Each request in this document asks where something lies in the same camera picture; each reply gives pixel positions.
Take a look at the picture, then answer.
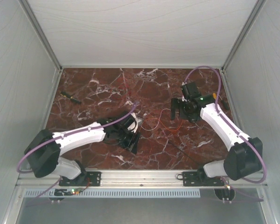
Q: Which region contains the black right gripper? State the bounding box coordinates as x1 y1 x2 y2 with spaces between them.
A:
171 98 199 122

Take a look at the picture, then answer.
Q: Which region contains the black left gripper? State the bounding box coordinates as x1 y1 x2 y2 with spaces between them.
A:
117 128 141 155

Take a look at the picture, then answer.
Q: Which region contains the white wire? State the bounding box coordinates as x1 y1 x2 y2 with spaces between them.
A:
140 108 175 131

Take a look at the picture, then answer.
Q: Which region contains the orange wire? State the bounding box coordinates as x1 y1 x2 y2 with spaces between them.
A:
141 115 186 133

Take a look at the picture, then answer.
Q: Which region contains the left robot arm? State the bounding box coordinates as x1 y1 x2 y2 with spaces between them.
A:
24 113 142 186

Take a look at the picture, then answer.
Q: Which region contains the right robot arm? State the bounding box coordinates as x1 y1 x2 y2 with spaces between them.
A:
170 82 263 186

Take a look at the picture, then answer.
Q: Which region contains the black screwdriver right side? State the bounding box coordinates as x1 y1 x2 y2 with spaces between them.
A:
220 96 230 110

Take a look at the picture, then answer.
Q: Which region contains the black yellow screwdriver left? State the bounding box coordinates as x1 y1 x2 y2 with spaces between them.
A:
60 91 82 105

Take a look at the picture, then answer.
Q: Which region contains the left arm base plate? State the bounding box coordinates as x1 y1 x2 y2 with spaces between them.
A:
58 171 101 187

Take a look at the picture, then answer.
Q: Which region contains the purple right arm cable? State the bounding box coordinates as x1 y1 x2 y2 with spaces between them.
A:
183 66 266 203

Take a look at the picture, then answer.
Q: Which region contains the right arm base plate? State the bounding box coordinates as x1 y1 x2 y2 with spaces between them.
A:
182 169 224 187

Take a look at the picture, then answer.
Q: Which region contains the grey slotted cable duct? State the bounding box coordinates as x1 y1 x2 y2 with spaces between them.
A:
24 189 201 198

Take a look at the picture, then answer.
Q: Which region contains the aluminium front rail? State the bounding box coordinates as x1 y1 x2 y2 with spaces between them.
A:
15 169 268 187

